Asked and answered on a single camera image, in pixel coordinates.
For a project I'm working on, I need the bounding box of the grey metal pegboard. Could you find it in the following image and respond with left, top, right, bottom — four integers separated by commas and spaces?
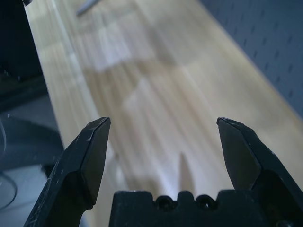
198, 0, 303, 120

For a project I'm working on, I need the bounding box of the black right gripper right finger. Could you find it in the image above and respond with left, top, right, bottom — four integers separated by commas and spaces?
216, 116, 303, 227

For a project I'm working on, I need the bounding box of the orange black screwdriver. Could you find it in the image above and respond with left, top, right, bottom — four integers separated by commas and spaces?
75, 0, 98, 17

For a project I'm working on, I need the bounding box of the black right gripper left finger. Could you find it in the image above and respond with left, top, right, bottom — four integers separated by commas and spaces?
23, 116, 112, 227

